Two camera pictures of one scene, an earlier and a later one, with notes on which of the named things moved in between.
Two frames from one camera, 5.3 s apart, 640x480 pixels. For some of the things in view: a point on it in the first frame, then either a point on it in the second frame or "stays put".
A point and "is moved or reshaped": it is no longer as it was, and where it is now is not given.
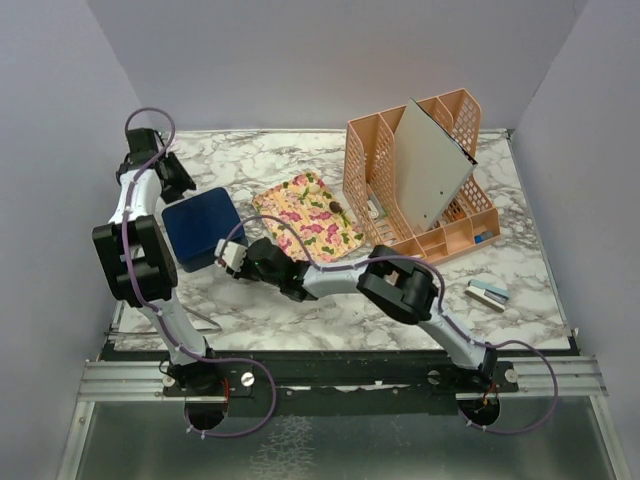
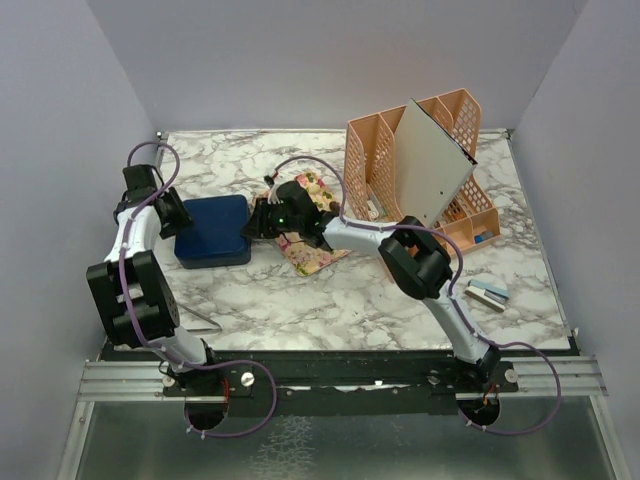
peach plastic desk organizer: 464,219 stays put
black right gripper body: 249,271 to 279,224
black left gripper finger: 175,178 to 172,212
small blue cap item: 482,236 stays put
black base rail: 341,383 stays put
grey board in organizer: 433,165 stays put
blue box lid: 196,224 is moved or reshaped
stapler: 490,295 stays put
